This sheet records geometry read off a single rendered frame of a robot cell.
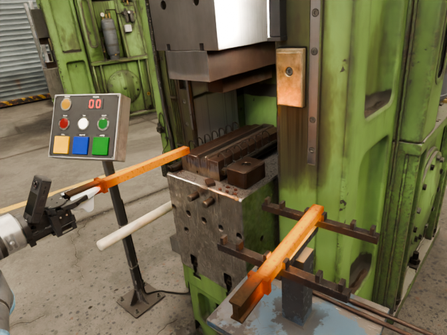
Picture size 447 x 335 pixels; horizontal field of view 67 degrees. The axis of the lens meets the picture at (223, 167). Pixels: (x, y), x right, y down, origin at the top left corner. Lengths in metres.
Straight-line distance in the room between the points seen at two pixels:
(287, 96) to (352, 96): 0.19
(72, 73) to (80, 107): 4.31
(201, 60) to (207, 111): 0.41
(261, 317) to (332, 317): 0.19
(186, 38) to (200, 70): 0.11
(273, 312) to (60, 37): 5.33
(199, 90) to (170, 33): 0.32
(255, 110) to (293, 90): 0.59
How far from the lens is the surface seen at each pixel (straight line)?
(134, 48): 6.01
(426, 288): 2.26
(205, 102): 1.47
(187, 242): 1.45
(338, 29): 1.01
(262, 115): 1.62
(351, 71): 1.00
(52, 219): 0.94
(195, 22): 1.11
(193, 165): 1.29
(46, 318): 2.29
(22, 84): 8.92
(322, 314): 1.03
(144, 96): 6.03
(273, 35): 1.06
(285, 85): 1.07
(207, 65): 1.10
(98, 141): 1.50
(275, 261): 0.75
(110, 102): 1.51
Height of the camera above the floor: 1.46
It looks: 24 degrees down
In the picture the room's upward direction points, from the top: 5 degrees counter-clockwise
